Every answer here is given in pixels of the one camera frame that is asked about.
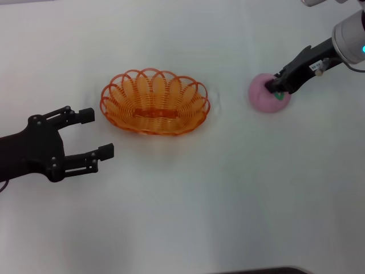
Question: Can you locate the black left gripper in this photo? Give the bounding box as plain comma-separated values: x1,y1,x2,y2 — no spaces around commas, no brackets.
0,105,115,184

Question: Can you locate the pink plush peach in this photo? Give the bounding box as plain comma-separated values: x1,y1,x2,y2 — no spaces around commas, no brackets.
248,72,293,114

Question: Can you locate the orange woven plastic basket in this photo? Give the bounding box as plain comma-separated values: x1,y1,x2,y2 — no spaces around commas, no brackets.
99,67,212,137

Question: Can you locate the silver metal connector fitting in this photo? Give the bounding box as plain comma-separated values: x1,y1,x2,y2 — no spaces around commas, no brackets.
314,58,330,76

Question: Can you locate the dark rounded robot base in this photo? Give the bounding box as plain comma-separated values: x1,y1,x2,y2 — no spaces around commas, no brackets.
222,266,310,274

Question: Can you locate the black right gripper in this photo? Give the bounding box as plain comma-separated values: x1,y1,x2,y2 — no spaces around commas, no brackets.
265,37,343,95

